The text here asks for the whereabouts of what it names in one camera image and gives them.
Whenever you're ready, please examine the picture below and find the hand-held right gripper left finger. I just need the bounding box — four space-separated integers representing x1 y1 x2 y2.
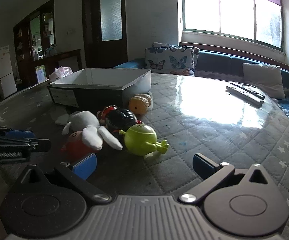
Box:
8 152 112 205

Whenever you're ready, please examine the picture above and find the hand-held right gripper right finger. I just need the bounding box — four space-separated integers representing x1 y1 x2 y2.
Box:
178 153 275 205

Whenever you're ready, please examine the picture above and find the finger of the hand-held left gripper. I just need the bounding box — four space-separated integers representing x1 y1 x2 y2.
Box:
28 138 52 153
0 122 36 140

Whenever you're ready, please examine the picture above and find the red round toy figure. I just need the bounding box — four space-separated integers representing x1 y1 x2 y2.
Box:
61 130 100 162

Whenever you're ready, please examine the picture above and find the white rabbit plush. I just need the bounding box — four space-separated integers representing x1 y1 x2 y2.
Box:
62 110 123 151

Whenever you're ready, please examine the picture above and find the black haired red doll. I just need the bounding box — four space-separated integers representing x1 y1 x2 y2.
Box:
97 105 145 133

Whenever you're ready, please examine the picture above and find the green round toy figure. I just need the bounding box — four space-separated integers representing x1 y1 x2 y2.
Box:
119 124 169 158

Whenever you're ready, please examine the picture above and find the black and white cardboard box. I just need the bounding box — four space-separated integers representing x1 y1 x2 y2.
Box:
47 68 151 108

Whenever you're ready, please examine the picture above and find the grey quilted desktop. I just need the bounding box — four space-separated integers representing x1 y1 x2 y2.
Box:
0 72 289 240

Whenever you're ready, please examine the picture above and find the white refrigerator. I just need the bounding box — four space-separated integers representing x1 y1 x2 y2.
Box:
0 45 17 99

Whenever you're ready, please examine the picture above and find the dark wooden cabinet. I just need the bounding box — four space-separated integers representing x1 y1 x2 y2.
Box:
13 0 82 87

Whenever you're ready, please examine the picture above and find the orange bear toy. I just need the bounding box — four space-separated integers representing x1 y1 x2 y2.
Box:
129 93 153 115

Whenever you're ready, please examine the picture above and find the grey remote control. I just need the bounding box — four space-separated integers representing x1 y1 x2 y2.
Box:
231 81 265 100
226 85 264 107

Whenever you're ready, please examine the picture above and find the blue sofa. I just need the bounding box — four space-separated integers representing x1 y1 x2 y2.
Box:
115 50 289 130

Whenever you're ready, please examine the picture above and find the plain grey pillow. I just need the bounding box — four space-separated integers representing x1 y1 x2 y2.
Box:
242 63 286 100

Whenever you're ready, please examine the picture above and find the butterfly print pillow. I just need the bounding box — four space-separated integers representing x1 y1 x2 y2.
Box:
144 45 200 70

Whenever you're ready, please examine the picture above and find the dark wooden door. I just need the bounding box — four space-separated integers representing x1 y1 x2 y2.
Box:
82 0 128 68

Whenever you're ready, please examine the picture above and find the large window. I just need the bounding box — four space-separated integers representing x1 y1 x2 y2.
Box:
181 0 285 52

